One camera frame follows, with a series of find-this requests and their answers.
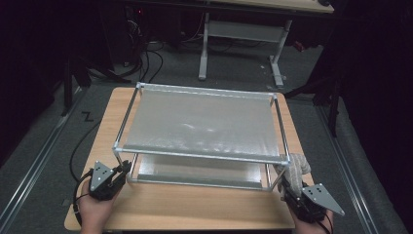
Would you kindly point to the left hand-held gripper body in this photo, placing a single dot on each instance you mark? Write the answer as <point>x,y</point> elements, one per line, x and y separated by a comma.
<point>100,177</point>

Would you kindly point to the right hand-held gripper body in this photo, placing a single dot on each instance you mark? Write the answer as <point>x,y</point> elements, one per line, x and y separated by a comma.
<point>321,197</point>

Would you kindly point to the beige striped fluffy cloth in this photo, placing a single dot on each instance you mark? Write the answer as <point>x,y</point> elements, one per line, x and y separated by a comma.
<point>297,170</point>

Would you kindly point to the person's left hand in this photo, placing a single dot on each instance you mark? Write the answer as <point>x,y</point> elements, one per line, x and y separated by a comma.
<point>95,209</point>

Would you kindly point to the grey tape strip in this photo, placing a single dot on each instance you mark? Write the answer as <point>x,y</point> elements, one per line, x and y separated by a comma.
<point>66,202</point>

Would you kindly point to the black metal stand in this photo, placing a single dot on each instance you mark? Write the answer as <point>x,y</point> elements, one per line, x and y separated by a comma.
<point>333,107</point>
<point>67,87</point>

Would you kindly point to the small red thing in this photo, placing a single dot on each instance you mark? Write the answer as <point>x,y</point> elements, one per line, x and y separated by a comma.
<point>299,46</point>

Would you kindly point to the desk with white metal legs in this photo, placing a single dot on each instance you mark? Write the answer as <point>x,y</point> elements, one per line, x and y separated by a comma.
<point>246,31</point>

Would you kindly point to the small black device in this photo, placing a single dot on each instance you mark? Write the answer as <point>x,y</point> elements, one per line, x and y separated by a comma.
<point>324,2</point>

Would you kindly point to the metal floor rail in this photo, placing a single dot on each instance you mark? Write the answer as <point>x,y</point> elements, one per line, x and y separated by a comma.
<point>32,170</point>
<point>349,178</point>

